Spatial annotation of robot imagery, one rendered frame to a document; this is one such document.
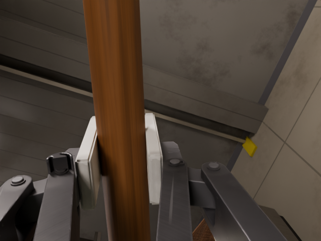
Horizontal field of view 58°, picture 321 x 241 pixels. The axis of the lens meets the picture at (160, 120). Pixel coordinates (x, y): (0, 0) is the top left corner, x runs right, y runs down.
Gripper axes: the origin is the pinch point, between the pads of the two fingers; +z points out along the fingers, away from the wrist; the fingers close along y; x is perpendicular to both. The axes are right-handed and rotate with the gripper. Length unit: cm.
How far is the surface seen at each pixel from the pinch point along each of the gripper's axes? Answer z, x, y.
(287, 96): 239, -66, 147
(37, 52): 259, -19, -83
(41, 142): 277, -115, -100
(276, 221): 152, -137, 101
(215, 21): 268, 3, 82
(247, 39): 269, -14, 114
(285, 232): 140, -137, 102
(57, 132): 277, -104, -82
